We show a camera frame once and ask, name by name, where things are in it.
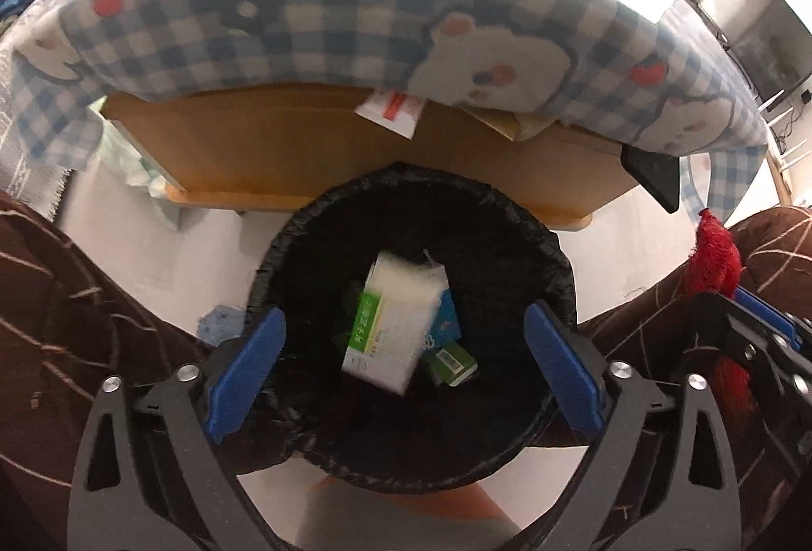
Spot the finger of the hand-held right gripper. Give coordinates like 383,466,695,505
732,286,812,350
682,294,812,482

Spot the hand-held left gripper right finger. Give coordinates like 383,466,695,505
507,300,745,551

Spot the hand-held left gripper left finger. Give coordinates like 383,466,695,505
66,306,288,551

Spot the red tassel cloth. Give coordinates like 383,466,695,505
684,207,759,422

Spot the dark green carton box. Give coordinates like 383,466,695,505
424,343,478,387

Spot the trash bin with black liner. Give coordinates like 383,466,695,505
246,161,578,494

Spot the white box with green label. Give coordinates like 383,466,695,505
341,252,448,396

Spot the light blue floor cloth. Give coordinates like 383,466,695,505
195,305,250,347

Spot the black flat object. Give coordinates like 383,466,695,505
620,144,681,215

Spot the white router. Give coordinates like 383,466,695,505
758,88,812,173

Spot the orange and grey garment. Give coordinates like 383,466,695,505
295,476,524,551

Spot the green plastic bag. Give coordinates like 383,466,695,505
98,120,171,201

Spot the brown cardboard piece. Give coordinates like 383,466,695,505
460,107,554,144

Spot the flat screen television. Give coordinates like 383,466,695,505
694,0,812,96

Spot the white paper with red label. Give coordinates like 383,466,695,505
354,89,427,139

